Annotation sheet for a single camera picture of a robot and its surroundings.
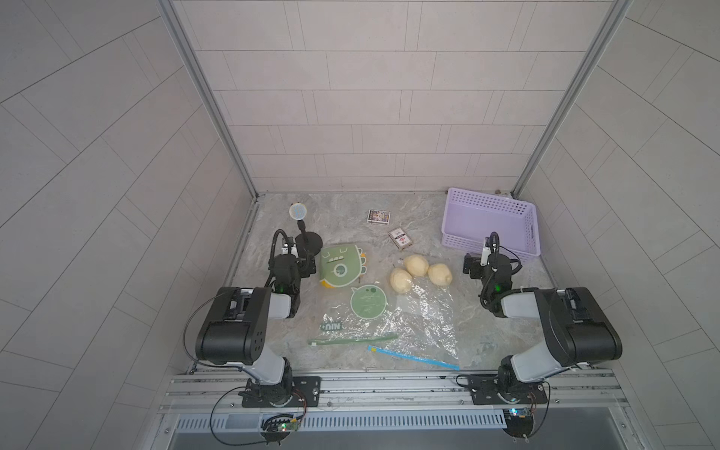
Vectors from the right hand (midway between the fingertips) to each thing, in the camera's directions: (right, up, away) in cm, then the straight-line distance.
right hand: (480, 251), depth 95 cm
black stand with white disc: (-60, +3, +5) cm, 60 cm away
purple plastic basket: (+1, +12, +13) cm, 18 cm away
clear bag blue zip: (-22, -21, -14) cm, 34 cm away
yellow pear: (-23, -4, -6) cm, 24 cm away
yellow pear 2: (-28, -8, -9) cm, 31 cm away
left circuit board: (-60, -39, -28) cm, 77 cm away
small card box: (-35, +12, +13) cm, 39 cm away
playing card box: (-27, +4, +7) cm, 28 cm away
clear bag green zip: (-37, -17, -13) cm, 42 cm away
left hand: (-62, +1, 0) cm, 62 cm away
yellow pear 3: (-16, -6, -8) cm, 19 cm away
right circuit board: (0, -39, -26) cm, 47 cm away
